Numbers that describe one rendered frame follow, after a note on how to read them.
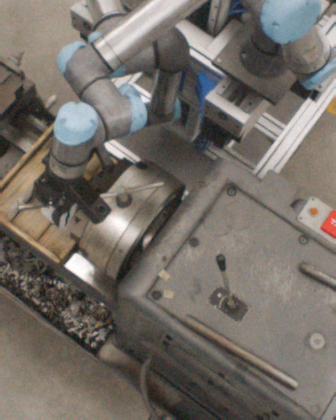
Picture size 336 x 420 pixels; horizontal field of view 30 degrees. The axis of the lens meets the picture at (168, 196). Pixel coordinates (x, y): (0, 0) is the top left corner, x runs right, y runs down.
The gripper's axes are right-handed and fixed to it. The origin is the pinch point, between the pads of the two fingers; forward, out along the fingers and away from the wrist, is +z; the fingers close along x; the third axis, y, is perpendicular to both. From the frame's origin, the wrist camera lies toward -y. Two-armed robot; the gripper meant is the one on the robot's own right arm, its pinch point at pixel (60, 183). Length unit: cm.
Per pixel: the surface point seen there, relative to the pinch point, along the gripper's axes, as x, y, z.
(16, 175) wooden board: -19.3, 18.8, 0.5
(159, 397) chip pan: -54, -54, 24
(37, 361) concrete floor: -108, -6, 37
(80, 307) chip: -48, -17, 17
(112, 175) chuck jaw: 8.5, -12.0, -7.5
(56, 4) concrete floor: -108, 102, -107
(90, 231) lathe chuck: 10.6, -17.4, 8.4
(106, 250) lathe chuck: 9.1, -23.2, 9.6
